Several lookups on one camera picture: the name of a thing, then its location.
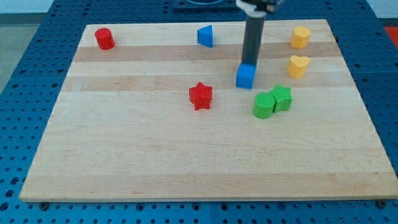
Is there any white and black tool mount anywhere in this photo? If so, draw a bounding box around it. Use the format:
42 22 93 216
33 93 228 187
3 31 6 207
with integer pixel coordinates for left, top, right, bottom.
236 0 284 17

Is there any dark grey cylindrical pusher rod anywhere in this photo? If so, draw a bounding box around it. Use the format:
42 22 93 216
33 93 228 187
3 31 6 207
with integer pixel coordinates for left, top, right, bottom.
241 16 264 66

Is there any yellow heart block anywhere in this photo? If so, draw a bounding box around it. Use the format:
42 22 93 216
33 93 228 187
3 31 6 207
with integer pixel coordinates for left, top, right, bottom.
286 55 310 78

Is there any yellow hexagon block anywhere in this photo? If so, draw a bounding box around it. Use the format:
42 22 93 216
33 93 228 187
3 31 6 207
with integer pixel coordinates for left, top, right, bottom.
290 26 311 49

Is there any blue cube block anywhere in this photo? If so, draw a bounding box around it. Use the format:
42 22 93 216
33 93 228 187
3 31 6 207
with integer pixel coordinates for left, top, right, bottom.
236 63 256 89

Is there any blue triangle block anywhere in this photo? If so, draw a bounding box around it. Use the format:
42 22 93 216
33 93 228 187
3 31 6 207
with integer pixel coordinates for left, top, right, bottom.
197 25 213 48

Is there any green cylinder block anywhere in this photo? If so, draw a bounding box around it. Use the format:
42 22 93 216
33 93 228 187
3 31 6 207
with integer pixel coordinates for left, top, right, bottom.
253 92 275 119

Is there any green star block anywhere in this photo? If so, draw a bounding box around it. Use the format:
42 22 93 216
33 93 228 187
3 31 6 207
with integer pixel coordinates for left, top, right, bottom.
269 85 293 113

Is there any red star block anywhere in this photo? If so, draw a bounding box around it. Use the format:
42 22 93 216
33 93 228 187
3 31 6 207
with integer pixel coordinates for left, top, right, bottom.
188 82 213 110

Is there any wooden board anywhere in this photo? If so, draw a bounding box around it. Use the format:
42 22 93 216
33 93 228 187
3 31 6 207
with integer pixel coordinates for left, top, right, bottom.
19 19 397 202

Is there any red cylinder block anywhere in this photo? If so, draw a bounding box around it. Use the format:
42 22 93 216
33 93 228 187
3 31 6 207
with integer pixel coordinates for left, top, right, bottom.
95 28 115 50

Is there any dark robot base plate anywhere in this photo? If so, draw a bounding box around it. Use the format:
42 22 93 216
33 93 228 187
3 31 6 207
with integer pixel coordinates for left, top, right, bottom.
172 0 237 11

